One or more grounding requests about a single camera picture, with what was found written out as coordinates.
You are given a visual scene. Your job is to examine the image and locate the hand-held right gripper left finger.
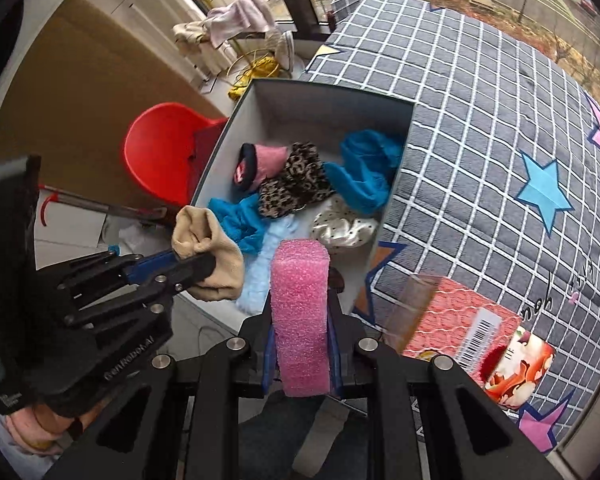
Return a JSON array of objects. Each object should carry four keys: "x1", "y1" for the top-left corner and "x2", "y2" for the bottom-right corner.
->
[{"x1": 45, "y1": 305, "x2": 276, "y2": 480}]

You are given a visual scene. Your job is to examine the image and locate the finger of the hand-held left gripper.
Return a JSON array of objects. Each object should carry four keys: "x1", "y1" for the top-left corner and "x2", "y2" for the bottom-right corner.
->
[
  {"x1": 65, "y1": 252, "x2": 216, "y2": 328},
  {"x1": 57, "y1": 250, "x2": 181, "y2": 291}
]

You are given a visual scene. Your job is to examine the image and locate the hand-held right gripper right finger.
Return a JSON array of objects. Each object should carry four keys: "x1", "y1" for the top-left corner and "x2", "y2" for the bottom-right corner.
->
[{"x1": 327, "y1": 290, "x2": 563, "y2": 480}]

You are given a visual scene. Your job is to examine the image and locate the beige sock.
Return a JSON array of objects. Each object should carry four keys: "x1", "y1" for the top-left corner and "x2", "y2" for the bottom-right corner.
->
[{"x1": 171, "y1": 205, "x2": 245, "y2": 303}]

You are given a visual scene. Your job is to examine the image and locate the pink sponge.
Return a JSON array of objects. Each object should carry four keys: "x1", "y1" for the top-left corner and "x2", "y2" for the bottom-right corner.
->
[{"x1": 270, "y1": 239, "x2": 331, "y2": 397}]

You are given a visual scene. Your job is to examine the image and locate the light blue fluffy scrunchie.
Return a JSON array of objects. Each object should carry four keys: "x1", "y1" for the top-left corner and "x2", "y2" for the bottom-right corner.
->
[{"x1": 235, "y1": 212, "x2": 301, "y2": 313}]

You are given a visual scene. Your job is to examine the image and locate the blue cloth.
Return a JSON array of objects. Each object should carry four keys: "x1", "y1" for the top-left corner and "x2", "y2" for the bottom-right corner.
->
[
  {"x1": 209, "y1": 194, "x2": 273, "y2": 256},
  {"x1": 325, "y1": 130, "x2": 405, "y2": 216}
]

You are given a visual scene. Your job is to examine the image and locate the cream polka dot scrunchie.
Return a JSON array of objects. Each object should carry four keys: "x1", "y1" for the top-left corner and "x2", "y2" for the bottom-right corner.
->
[{"x1": 310, "y1": 195, "x2": 381, "y2": 253}]

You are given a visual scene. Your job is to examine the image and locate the leopard print scrunchie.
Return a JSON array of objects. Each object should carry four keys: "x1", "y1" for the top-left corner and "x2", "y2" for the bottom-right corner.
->
[{"x1": 257, "y1": 142, "x2": 336, "y2": 218}]

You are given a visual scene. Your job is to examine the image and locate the pink sock with black trim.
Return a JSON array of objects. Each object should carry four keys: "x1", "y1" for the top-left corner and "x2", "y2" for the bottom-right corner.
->
[{"x1": 232, "y1": 142, "x2": 288, "y2": 193}]

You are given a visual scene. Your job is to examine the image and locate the grey cardboard box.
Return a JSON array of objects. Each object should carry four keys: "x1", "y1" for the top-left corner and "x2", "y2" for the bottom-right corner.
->
[{"x1": 190, "y1": 78, "x2": 415, "y2": 321}]

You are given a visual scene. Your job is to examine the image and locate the person's left hand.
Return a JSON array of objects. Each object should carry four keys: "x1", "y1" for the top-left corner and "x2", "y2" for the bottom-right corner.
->
[{"x1": 30, "y1": 400, "x2": 103, "y2": 443}]

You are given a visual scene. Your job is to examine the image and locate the person's blue jeans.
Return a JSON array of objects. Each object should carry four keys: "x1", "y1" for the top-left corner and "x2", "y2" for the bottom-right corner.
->
[{"x1": 237, "y1": 395, "x2": 376, "y2": 480}]

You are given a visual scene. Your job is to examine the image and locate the red and white printed carton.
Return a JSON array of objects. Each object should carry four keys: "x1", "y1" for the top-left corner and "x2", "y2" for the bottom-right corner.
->
[{"x1": 382, "y1": 272, "x2": 556, "y2": 407}]

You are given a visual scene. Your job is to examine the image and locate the red plastic stool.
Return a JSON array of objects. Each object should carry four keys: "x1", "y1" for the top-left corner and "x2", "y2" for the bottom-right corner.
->
[{"x1": 124, "y1": 102, "x2": 229, "y2": 207}]

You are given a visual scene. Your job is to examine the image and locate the brown cardboard sheet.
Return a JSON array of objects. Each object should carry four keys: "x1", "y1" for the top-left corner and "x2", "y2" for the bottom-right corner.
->
[{"x1": 0, "y1": 0, "x2": 226, "y2": 211}]

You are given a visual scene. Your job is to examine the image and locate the yellow cloth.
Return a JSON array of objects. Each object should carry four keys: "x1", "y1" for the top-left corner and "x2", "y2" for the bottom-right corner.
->
[{"x1": 229, "y1": 57, "x2": 281, "y2": 101}]

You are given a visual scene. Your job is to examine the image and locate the beige garment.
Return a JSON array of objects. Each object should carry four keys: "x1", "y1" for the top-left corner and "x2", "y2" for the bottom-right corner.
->
[{"x1": 172, "y1": 21, "x2": 236, "y2": 76}]

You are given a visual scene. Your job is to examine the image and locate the pink garment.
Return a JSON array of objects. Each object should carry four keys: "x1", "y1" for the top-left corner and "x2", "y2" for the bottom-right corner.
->
[{"x1": 202, "y1": 0, "x2": 278, "y2": 46}]

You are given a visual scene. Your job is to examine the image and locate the grey checkered star blanket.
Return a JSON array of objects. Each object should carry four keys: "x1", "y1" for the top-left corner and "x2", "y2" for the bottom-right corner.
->
[{"x1": 300, "y1": 0, "x2": 600, "y2": 456}]

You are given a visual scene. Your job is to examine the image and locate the red-handled metal tool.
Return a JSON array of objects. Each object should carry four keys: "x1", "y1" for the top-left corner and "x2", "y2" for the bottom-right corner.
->
[{"x1": 39, "y1": 185, "x2": 168, "y2": 228}]

